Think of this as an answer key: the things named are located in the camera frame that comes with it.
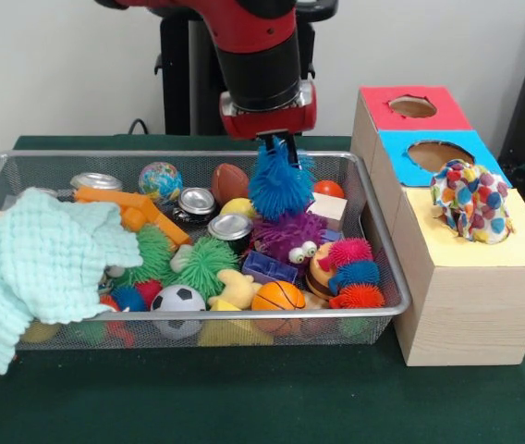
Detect multicolour spiky caterpillar toy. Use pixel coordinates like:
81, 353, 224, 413
326, 237, 386, 310

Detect blue spiky toy with eyes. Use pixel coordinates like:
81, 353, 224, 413
247, 137, 316, 222

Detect purple spiky toy with eyes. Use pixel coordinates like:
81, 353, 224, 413
250, 212, 329, 265

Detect orange mini basketball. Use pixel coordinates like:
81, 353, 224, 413
250, 279, 307, 335

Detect red ball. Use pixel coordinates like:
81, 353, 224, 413
312, 179, 346, 200

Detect orange plastic building brick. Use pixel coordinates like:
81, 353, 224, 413
74, 185, 193, 247

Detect green spiky rubber ball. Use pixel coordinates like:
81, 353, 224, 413
169, 236, 241, 302

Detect polka dot cloth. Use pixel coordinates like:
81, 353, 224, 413
430, 159, 516, 245

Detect small soccer ball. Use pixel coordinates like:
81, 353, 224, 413
150, 284, 208, 339

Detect mint green cloth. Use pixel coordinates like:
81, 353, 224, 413
0, 186, 144, 376

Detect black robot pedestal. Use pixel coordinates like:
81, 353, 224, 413
153, 0, 340, 137

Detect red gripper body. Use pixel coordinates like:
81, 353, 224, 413
218, 80, 318, 141

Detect shallow silver mesh bin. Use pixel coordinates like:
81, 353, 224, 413
0, 150, 412, 352

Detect dark green tablecloth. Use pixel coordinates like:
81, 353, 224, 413
0, 134, 525, 444

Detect wooden box with three holes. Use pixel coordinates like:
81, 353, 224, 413
349, 84, 525, 367

